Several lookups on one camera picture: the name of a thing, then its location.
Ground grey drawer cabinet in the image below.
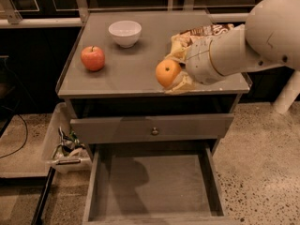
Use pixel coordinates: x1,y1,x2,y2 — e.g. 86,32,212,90
54,9,253,155

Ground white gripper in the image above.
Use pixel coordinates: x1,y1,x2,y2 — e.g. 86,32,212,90
164,37,225,94

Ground grey top drawer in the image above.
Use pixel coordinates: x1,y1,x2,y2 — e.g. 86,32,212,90
70,113,233,144

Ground white ceramic bowl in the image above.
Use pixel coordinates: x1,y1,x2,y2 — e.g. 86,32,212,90
109,21,142,48

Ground grey open middle drawer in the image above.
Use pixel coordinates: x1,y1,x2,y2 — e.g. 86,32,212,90
82,148,239,225

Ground clear plastic bin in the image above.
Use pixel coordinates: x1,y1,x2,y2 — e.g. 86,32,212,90
41,103,92,173

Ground brown chip bag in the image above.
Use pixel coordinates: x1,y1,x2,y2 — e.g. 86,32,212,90
171,23,234,48

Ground black cable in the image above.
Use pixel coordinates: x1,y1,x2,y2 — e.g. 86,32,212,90
0,105,29,159

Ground red apple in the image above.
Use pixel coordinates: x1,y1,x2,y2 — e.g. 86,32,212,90
81,46,105,71

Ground brass drawer knob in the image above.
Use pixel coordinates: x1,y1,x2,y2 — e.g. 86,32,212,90
151,127,159,136

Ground orange fruit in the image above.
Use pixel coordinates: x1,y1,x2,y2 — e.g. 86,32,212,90
156,59,182,88

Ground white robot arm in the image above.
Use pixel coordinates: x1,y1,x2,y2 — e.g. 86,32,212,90
165,0,300,95

